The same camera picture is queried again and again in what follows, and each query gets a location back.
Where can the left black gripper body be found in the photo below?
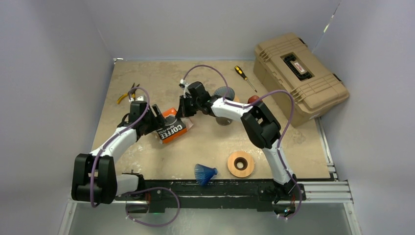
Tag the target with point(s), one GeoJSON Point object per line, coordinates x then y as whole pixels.
{"type": "Point", "coordinates": [151, 123]}

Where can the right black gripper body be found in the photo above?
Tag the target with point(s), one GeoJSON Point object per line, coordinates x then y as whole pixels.
{"type": "Point", "coordinates": [196, 105]}

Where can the orange coffee filter box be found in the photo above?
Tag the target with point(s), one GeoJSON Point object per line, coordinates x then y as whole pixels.
{"type": "Point", "coordinates": [174, 127]}

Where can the blue glass dripper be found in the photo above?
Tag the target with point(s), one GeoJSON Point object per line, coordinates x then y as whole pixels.
{"type": "Point", "coordinates": [226, 92]}
{"type": "Point", "coordinates": [203, 174]}

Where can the grey glass carafe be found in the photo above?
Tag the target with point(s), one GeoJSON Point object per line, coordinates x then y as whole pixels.
{"type": "Point", "coordinates": [223, 121]}

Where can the red black coffee carafe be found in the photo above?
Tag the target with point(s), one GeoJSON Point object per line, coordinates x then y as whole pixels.
{"type": "Point", "coordinates": [253, 99]}

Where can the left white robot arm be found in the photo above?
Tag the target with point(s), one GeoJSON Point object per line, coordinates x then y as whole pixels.
{"type": "Point", "coordinates": [94, 178]}

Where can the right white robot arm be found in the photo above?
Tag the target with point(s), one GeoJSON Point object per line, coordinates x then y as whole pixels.
{"type": "Point", "coordinates": [261, 126]}

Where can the yellow black screwdriver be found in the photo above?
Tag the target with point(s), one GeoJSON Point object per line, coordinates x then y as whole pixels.
{"type": "Point", "coordinates": [242, 74]}

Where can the tan plastic tool case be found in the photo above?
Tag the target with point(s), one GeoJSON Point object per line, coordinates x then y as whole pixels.
{"type": "Point", "coordinates": [286, 63]}

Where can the yellow handled pliers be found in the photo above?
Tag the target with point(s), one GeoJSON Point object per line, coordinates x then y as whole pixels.
{"type": "Point", "coordinates": [130, 94]}

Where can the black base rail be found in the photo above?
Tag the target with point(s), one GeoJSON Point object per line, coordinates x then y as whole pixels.
{"type": "Point", "coordinates": [258, 194]}

